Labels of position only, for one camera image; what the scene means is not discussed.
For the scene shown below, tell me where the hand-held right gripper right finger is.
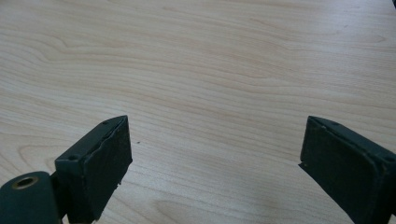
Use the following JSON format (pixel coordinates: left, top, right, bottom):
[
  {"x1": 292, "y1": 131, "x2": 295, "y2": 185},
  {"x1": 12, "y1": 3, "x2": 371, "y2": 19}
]
[{"x1": 298, "y1": 115, "x2": 396, "y2": 224}]

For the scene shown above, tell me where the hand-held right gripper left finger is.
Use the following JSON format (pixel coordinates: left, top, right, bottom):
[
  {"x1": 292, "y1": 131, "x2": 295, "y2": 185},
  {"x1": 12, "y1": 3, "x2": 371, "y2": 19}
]
[{"x1": 54, "y1": 115, "x2": 134, "y2": 224}]

